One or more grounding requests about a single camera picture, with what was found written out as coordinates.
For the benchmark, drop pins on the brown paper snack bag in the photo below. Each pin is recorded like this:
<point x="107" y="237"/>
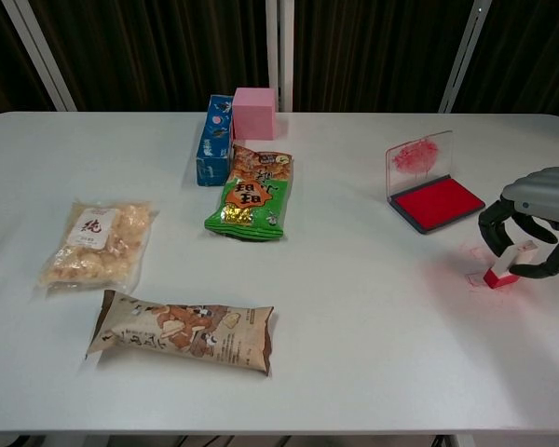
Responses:
<point x="181" y="335"/>

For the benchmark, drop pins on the white slanted frame post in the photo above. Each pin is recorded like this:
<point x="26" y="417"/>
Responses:
<point x="463" y="56"/>
<point x="42" y="56"/>

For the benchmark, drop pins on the red white stamp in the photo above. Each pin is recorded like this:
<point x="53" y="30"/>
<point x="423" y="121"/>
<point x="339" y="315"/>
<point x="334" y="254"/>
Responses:
<point x="504" y="261"/>

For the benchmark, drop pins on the blue printed carton box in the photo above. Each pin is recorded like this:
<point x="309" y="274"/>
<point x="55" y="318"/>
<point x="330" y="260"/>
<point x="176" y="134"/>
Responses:
<point x="213" y="153"/>

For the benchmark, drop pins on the red ink pad clear lid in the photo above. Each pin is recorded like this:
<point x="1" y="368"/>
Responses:
<point x="438" y="205"/>

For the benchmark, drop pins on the green orange snack bag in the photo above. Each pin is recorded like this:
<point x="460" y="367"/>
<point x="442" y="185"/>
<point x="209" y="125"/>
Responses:
<point x="251" y="200"/>

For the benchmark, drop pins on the pink box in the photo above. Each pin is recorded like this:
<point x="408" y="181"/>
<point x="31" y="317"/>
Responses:
<point x="254" y="116"/>

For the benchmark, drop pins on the white upright frame post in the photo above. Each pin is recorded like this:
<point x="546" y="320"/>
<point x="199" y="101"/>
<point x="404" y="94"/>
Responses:
<point x="279" y="46"/>

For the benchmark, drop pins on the dark brown curtain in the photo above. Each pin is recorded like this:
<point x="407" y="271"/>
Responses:
<point x="144" y="46"/>

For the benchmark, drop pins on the right black grey robot hand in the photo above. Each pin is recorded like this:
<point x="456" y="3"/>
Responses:
<point x="549" y="191"/>

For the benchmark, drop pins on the clear bag puffed snacks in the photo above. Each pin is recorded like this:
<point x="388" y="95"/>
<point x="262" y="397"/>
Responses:
<point x="93" y="247"/>

